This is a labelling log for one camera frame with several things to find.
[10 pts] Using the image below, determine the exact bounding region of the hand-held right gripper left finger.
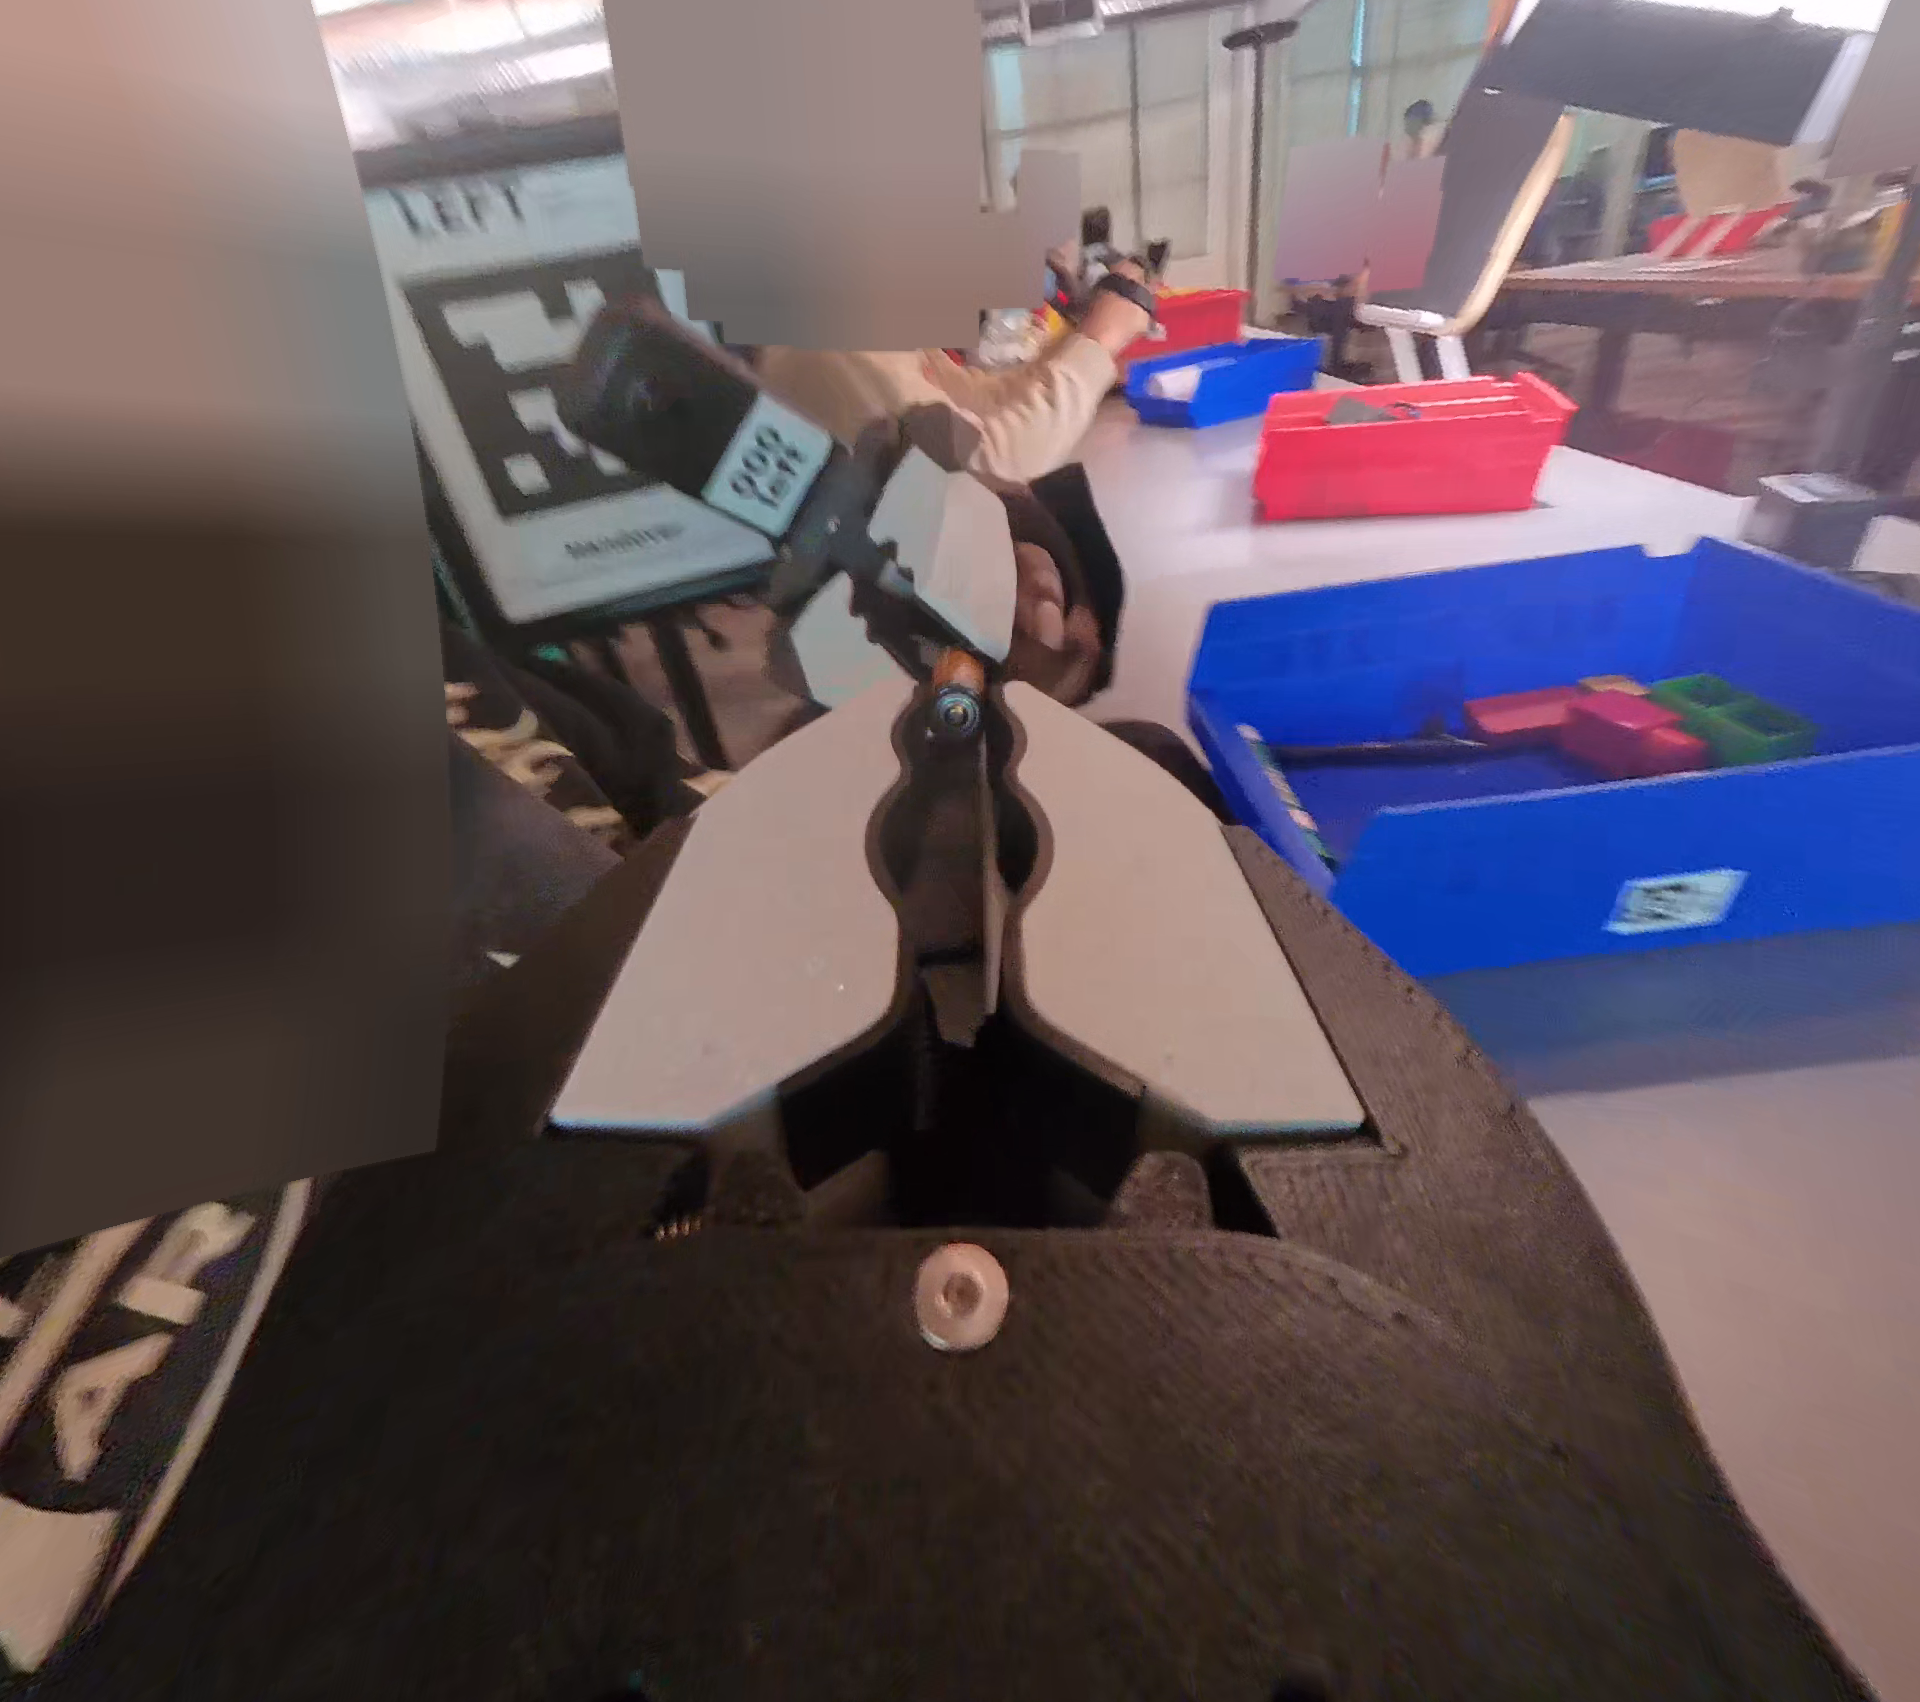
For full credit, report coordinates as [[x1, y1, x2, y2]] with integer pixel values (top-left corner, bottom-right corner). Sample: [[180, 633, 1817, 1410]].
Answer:
[[549, 682, 905, 1137]]

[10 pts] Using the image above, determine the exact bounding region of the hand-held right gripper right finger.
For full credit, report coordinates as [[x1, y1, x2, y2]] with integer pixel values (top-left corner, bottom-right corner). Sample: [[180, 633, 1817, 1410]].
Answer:
[[1002, 682, 1367, 1142]]

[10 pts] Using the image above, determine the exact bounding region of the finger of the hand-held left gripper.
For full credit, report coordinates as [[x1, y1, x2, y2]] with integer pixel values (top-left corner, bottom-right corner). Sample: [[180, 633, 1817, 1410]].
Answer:
[[870, 445, 1027, 663], [782, 602, 920, 715]]

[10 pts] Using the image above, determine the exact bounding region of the blue bin with tag sticker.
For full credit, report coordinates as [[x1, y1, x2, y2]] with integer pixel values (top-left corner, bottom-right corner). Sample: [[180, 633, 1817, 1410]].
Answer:
[[1187, 536, 1920, 982]]

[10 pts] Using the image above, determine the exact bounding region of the red studded toy block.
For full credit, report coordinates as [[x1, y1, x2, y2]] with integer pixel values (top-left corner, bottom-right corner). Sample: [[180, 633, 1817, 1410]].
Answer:
[[1555, 691, 1714, 782]]

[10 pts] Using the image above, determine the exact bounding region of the person's left hand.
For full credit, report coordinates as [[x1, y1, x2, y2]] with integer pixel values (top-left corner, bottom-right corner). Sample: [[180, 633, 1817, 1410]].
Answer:
[[1008, 536, 1117, 704]]

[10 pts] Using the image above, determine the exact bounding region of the tag poster on black stand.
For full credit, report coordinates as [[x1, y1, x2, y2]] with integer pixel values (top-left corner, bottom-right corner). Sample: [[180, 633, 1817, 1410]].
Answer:
[[362, 151, 793, 764]]

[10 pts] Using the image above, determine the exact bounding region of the small blue plastic bin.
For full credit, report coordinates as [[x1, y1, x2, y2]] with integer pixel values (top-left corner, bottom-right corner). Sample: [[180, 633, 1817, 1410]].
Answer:
[[1126, 338, 1325, 431]]

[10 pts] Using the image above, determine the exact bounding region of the red plastic bin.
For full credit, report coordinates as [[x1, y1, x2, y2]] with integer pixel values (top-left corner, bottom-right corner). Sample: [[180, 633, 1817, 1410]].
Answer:
[[1117, 291, 1249, 362], [1254, 371, 1582, 525]]

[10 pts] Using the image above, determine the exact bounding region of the black floor lamp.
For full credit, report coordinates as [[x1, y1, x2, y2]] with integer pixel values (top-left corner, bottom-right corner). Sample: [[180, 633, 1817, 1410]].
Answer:
[[1222, 23, 1297, 293]]

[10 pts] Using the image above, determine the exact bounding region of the green toy block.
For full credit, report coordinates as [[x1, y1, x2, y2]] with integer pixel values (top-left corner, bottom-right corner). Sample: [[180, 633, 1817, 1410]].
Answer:
[[1650, 671, 1824, 771]]

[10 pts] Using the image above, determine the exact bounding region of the black board on white stand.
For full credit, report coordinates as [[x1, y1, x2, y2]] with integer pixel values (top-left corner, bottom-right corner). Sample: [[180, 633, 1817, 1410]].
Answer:
[[1354, 88, 1577, 384]]

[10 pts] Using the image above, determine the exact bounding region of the black printed shirt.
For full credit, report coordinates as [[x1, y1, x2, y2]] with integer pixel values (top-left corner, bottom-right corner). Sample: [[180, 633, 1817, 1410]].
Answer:
[[0, 623, 719, 1677]]

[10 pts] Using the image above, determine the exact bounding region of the small grey box red stripe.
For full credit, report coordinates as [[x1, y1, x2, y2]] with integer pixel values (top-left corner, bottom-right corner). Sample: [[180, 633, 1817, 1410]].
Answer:
[[1745, 470, 1884, 568]]

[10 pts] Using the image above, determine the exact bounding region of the long wooden workbench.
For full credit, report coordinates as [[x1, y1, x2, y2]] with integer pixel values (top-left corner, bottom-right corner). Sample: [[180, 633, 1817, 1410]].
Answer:
[[1498, 247, 1920, 445]]

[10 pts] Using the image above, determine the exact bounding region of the red and white bin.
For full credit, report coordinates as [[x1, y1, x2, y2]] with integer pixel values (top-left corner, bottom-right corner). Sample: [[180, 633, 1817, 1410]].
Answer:
[[1650, 203, 1797, 256]]

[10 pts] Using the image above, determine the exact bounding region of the studio light panel on stand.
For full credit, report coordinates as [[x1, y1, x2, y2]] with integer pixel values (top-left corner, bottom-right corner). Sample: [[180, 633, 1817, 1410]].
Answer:
[[1477, 0, 1892, 148]]

